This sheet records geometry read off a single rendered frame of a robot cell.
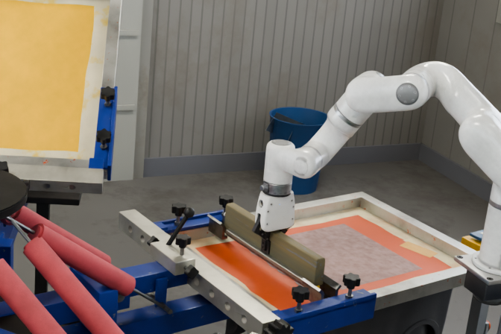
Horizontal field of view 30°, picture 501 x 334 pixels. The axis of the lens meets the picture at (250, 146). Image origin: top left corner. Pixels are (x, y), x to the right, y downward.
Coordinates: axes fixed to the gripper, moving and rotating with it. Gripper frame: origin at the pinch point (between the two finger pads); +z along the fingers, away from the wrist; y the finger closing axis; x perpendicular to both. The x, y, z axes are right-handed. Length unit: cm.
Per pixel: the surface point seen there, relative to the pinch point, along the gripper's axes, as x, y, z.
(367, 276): -13.3, 23.6, 8.5
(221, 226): 19.6, -3.0, 2.0
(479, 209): 169, 296, 104
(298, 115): 260, 219, 62
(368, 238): 5.5, 41.0, 8.4
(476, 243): -10, 71, 9
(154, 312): -0.1, -35.0, 11.6
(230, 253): 13.9, -3.0, 8.1
